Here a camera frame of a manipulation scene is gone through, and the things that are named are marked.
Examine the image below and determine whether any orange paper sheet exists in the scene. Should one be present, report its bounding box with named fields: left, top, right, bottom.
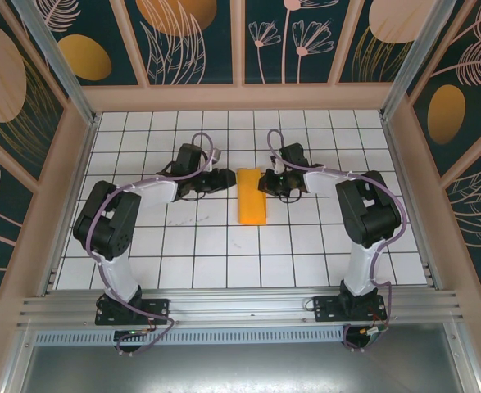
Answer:
left=236, top=166, right=269, bottom=226

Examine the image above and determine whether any grey metal sheet panel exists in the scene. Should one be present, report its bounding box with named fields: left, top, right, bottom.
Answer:
left=16, top=323, right=477, bottom=393

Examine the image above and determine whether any aluminium mounting rail beam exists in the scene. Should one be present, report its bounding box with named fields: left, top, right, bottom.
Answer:
left=16, top=287, right=466, bottom=331

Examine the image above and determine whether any aluminium table edge rail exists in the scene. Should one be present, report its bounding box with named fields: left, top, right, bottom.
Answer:
left=39, top=114, right=102, bottom=296
left=379, top=112, right=444, bottom=294

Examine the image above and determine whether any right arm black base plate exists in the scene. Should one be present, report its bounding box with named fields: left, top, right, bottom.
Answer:
left=312, top=294, right=388, bottom=324

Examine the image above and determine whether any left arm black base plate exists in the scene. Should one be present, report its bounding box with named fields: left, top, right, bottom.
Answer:
left=94, top=297, right=171, bottom=328

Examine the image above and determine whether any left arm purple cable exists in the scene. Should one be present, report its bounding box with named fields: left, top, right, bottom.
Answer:
left=86, top=131, right=224, bottom=358

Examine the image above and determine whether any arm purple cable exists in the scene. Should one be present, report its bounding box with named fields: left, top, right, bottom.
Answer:
left=266, top=129, right=409, bottom=354
left=86, top=131, right=224, bottom=358

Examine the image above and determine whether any slotted grey cable duct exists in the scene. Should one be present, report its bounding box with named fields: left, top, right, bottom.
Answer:
left=30, top=328, right=350, bottom=346

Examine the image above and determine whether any aluminium corner post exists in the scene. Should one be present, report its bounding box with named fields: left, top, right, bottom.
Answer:
left=10, top=0, right=102, bottom=126
left=380, top=0, right=470, bottom=120

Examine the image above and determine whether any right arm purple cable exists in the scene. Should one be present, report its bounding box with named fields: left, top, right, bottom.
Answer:
left=266, top=129, right=409, bottom=354

